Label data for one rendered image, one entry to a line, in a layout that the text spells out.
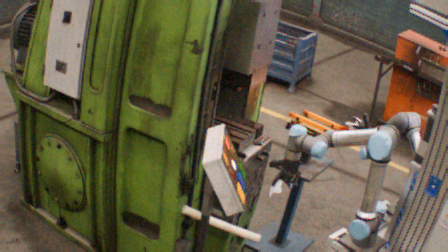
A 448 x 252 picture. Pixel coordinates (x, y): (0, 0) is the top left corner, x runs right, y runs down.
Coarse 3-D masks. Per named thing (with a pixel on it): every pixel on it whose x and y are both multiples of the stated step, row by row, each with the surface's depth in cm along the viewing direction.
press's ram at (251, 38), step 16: (240, 0) 261; (256, 0) 260; (272, 0) 270; (240, 16) 264; (256, 16) 260; (272, 16) 276; (240, 32) 267; (256, 32) 264; (272, 32) 284; (240, 48) 270; (256, 48) 270; (272, 48) 291; (224, 64) 277; (240, 64) 273; (256, 64) 277
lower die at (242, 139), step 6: (222, 120) 310; (228, 120) 313; (228, 126) 304; (240, 126) 307; (246, 126) 310; (228, 132) 300; (234, 132) 301; (240, 132) 302; (252, 132) 304; (234, 138) 297; (240, 138) 297; (246, 138) 299; (252, 138) 308; (234, 144) 294; (240, 144) 294; (246, 144) 302; (240, 150) 297
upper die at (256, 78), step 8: (224, 72) 284; (232, 72) 282; (240, 72) 280; (256, 72) 281; (264, 72) 292; (224, 80) 285; (232, 80) 283; (240, 80) 281; (248, 80) 279; (256, 80) 285; (264, 80) 296; (248, 88) 280
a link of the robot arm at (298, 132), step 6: (294, 126) 244; (300, 126) 246; (294, 132) 243; (300, 132) 242; (288, 138) 247; (294, 138) 243; (300, 138) 242; (288, 144) 247; (294, 144) 244; (288, 150) 247; (294, 150) 245; (300, 150) 246
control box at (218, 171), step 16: (224, 128) 254; (208, 144) 243; (224, 144) 242; (208, 160) 228; (224, 160) 231; (208, 176) 230; (224, 176) 230; (224, 192) 233; (224, 208) 236; (240, 208) 236
